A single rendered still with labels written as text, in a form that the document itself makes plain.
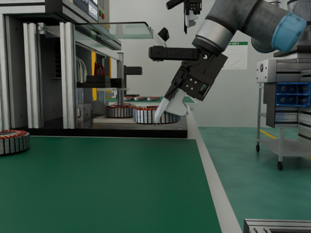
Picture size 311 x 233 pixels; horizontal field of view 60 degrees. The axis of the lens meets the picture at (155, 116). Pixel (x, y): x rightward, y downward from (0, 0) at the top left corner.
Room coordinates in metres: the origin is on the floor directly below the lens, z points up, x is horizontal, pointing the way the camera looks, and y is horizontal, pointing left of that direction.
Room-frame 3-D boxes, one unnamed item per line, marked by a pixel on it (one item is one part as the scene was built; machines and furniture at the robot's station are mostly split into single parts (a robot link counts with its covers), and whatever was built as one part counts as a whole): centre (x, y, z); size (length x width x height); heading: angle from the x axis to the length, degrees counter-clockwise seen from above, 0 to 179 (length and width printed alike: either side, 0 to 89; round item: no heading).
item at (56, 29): (0.83, 0.30, 1.05); 0.06 x 0.04 x 0.04; 175
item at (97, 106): (1.17, 0.24, 0.80); 0.07 x 0.05 x 0.06; 175
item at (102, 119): (0.91, 0.12, 0.78); 0.15 x 0.15 x 0.01; 85
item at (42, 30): (1.05, 0.28, 1.04); 0.62 x 0.02 x 0.03; 175
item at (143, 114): (0.63, 0.00, 0.82); 0.11 x 0.11 x 0.04
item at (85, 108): (0.93, 0.26, 0.80); 0.07 x 0.05 x 0.06; 175
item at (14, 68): (1.06, 0.36, 0.92); 0.66 x 0.01 x 0.30; 175
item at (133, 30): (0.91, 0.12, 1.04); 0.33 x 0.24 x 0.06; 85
